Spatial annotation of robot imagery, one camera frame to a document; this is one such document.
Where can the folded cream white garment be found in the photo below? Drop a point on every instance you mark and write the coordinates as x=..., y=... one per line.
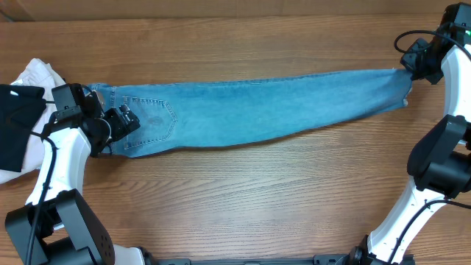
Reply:
x=39, y=74

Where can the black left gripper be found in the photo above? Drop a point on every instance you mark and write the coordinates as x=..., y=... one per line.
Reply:
x=121, y=128

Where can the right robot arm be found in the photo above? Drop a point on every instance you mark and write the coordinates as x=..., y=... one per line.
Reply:
x=437, y=173

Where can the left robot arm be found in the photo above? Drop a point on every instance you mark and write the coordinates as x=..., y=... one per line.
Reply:
x=56, y=225

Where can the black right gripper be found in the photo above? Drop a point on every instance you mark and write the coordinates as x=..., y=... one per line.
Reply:
x=406, y=62

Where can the light blue denim jeans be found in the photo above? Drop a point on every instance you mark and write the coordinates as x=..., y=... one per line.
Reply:
x=218, y=114

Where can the folded black garment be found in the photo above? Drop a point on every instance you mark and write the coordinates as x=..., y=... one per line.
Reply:
x=21, y=108

